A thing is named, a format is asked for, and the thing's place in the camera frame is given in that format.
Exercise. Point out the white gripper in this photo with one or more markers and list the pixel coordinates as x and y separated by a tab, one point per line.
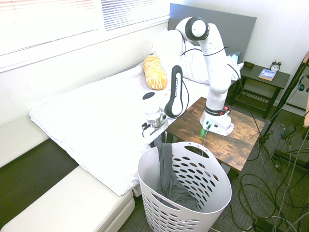
157	130

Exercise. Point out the grey fleece garment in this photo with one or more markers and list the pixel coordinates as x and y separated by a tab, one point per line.
166	164

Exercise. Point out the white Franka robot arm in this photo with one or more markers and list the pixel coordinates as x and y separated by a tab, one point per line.
214	72

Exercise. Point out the white perforated laundry basket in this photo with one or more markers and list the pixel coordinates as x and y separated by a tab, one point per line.
217	193

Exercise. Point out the yellow patterned bolster pillow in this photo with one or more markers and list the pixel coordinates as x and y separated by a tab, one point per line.
157	77

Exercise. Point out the large white pillow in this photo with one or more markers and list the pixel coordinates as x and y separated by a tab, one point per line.
193	70

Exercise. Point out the white circle-patterned bedspread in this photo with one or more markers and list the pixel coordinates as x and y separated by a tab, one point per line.
84	120

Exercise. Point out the rustic wooden side table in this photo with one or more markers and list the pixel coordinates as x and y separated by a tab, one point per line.
241	145

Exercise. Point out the small white pillow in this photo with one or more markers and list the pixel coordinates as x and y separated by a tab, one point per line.
169	43

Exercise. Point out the teal cushion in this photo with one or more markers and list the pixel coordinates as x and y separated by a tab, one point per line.
235	56

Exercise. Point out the small dark box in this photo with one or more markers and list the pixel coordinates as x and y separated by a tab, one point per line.
248	64

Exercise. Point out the cream bench cushion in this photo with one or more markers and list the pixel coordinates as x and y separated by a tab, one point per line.
21	140
72	205

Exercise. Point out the white slatted window blind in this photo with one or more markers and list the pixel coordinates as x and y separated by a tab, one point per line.
48	21
132	14

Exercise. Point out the blue paperback book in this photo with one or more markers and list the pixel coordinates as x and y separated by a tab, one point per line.
267	74

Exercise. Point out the grey headboard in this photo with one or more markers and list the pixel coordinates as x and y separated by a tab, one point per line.
229	29

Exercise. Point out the black nightstand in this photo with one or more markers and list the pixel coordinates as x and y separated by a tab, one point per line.
277	77

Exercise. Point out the black alarm clock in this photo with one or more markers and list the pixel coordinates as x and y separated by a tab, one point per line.
275	66

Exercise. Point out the black teal headphones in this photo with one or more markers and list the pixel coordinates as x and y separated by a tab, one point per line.
301	87

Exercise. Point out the light wooden board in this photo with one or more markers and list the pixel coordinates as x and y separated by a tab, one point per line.
307	96

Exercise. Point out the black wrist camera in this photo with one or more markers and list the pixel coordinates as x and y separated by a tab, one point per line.
145	126

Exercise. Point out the black camera tripod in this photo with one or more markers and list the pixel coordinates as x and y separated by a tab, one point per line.
293	82

